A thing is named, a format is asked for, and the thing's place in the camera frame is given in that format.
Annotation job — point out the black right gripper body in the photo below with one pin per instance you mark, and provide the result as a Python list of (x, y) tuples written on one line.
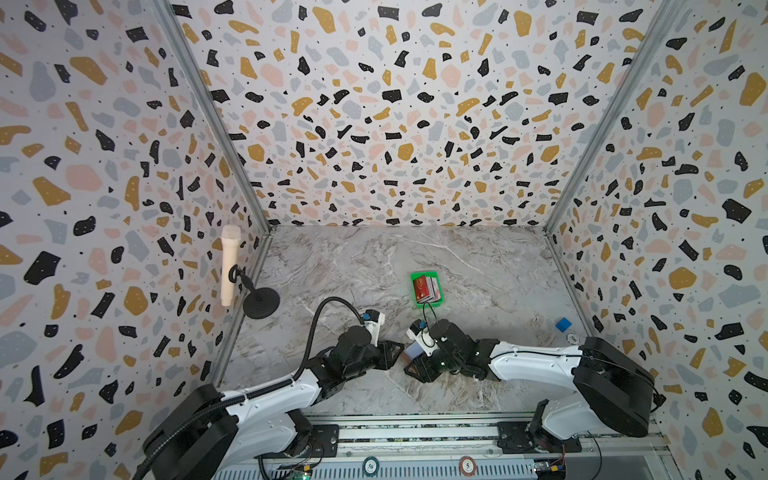
[(447, 364)]

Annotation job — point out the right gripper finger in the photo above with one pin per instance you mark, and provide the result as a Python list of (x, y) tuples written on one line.
[(416, 332), (420, 370)]

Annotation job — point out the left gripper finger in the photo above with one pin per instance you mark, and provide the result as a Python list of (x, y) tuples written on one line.
[(386, 359), (389, 347)]

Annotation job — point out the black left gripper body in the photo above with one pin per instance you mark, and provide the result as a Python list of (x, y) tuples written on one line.
[(371, 361)]

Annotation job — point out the red VIP card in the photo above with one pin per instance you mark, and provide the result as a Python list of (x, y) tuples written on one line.
[(421, 287)]

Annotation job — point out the green plastic card tray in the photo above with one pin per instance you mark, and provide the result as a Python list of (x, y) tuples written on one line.
[(428, 274)]

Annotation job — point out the brown leather card holder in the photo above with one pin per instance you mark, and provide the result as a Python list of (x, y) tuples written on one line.
[(411, 352)]

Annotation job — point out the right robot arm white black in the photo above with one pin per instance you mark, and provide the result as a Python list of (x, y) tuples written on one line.
[(607, 388)]

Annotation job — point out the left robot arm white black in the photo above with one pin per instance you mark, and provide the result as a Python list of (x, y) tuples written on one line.
[(211, 430)]

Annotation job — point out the stack of cards in tray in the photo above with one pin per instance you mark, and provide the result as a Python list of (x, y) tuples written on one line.
[(435, 294)]

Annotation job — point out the black microphone stand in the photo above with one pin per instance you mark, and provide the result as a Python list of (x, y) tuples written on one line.
[(259, 303)]

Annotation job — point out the blue cube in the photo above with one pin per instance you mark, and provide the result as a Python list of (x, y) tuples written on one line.
[(563, 325)]

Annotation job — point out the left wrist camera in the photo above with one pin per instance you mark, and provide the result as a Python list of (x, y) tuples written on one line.
[(373, 320)]

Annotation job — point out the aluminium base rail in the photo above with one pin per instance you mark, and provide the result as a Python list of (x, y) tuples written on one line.
[(473, 446)]

